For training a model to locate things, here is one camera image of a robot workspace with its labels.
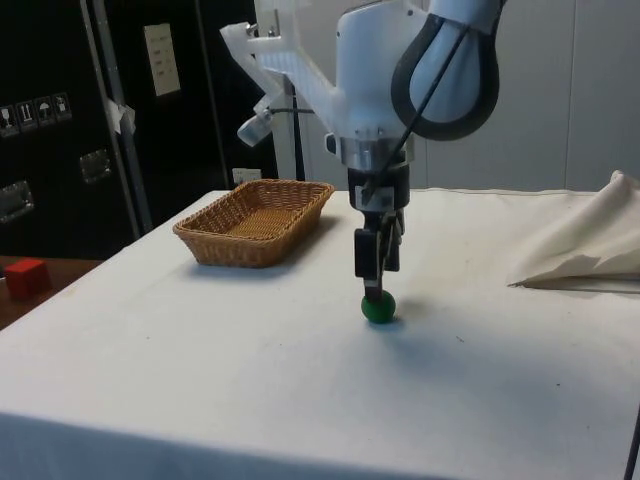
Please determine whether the green ball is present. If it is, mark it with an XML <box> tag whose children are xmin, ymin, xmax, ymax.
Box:
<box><xmin>360</xmin><ymin>291</ymin><xmax>398</xmax><ymax>326</ymax></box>

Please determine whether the red cube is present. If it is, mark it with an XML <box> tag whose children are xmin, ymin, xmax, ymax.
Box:
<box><xmin>3</xmin><ymin>258</ymin><xmax>53</xmax><ymax>302</ymax></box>

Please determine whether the black cabinet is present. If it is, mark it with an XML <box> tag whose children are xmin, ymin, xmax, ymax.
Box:
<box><xmin>0</xmin><ymin>0</ymin><xmax>279</xmax><ymax>261</ymax></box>

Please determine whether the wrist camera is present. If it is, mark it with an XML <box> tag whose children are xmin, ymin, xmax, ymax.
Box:
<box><xmin>219</xmin><ymin>0</ymin><xmax>344</xmax><ymax>148</ymax></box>

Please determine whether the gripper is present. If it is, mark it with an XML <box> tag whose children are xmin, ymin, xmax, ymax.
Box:
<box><xmin>347</xmin><ymin>165</ymin><xmax>413</xmax><ymax>302</ymax></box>

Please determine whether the black cable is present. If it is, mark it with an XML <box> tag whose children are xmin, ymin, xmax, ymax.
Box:
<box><xmin>363</xmin><ymin>22</ymin><xmax>474</xmax><ymax>196</ymax></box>
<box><xmin>621</xmin><ymin>393</ymin><xmax>640</xmax><ymax>480</ymax></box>

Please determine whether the wicker basket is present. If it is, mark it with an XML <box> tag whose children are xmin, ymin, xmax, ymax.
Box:
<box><xmin>172</xmin><ymin>178</ymin><xmax>336</xmax><ymax>269</ymax></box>

